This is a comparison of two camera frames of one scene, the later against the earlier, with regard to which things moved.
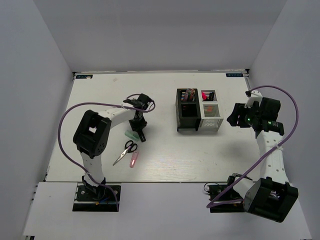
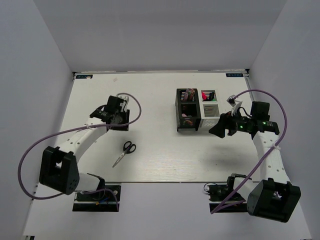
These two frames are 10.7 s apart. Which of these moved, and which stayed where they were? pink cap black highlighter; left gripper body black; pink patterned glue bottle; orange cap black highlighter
Moved: left gripper body black
Stayed: pink patterned glue bottle; pink cap black highlighter; orange cap black highlighter
